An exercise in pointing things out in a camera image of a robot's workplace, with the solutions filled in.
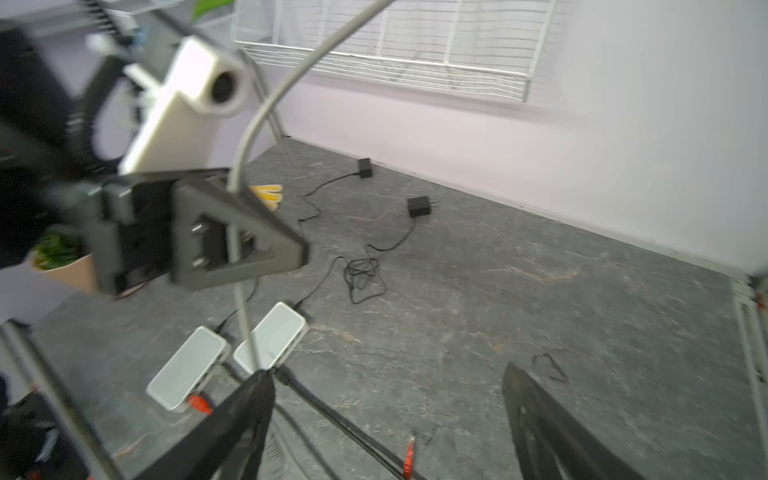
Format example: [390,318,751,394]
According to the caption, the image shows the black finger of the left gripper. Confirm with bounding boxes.
[170,177,309,290]

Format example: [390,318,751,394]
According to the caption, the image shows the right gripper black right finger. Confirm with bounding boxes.
[502,362,642,479]

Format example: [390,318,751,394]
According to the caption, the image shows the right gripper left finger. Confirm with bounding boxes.
[138,370,276,479]

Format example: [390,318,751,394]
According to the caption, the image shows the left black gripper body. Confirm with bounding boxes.
[41,173,180,297]

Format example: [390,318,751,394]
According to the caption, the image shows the red ethernet cable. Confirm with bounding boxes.
[187,392,418,480]

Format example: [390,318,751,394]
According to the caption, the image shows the white network switch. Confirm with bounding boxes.
[146,326,231,413]
[233,302,308,374]

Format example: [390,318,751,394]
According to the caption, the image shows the grey ethernet cable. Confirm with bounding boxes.
[224,0,397,376]

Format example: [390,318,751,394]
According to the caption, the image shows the black power adapter cable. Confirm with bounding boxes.
[290,195,436,313]
[215,157,374,334]

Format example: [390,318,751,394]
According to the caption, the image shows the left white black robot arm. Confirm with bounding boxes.
[1,1,309,296]

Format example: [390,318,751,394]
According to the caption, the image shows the green potted plant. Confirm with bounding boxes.
[29,229,99,294]

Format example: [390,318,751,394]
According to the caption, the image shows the yellow work glove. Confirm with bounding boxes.
[249,184,283,212]

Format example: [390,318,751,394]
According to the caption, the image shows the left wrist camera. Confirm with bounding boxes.
[118,35,256,175]

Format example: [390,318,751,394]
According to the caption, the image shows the long white wire basket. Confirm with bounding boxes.
[232,0,558,103]

